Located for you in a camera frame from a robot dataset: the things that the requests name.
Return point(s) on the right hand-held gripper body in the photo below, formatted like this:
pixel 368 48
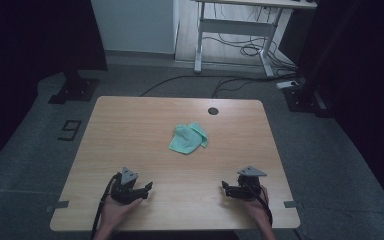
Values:
pixel 248 186

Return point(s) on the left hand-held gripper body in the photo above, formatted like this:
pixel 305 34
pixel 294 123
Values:
pixel 124 192

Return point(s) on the green cloth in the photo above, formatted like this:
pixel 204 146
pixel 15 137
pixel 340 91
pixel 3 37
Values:
pixel 186 140

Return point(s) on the person's left hand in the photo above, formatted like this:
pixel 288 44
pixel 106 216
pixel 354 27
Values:
pixel 113 213

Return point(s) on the person's right hand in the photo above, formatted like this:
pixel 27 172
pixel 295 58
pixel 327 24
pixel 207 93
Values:
pixel 259 208

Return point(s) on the black table grommet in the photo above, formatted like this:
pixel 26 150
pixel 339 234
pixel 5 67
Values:
pixel 213 111

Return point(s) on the black stand base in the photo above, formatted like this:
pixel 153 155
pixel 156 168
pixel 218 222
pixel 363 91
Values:
pixel 301 100
pixel 76 90

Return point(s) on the white power strip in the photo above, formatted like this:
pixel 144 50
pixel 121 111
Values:
pixel 287 84

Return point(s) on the dark curtain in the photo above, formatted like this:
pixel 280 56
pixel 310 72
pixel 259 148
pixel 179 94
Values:
pixel 30 50
pixel 363 66

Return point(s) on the white desk frame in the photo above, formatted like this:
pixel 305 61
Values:
pixel 235 27

